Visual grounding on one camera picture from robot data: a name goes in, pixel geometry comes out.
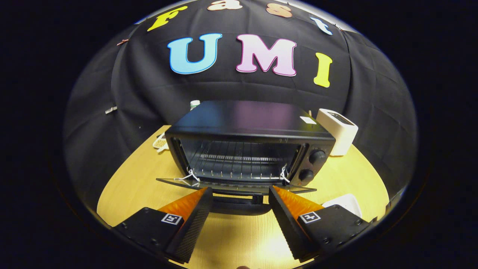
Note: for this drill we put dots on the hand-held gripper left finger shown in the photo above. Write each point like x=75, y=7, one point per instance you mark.
x=194, y=224

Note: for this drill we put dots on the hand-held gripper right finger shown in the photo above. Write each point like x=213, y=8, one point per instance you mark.
x=289, y=224

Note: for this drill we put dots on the white square plate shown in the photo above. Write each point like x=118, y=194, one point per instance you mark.
x=347, y=201

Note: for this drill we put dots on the black toaster oven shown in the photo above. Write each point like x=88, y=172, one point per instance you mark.
x=242, y=116

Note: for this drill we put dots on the white bread toaster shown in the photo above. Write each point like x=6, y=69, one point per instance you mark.
x=336, y=130

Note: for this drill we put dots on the white bottle green cap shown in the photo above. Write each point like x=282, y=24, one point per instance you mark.
x=194, y=104

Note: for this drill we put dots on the silver backdrop clip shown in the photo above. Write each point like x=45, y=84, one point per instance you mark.
x=111, y=110

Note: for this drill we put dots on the copper backdrop clip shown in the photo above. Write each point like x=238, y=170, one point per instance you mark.
x=122, y=42

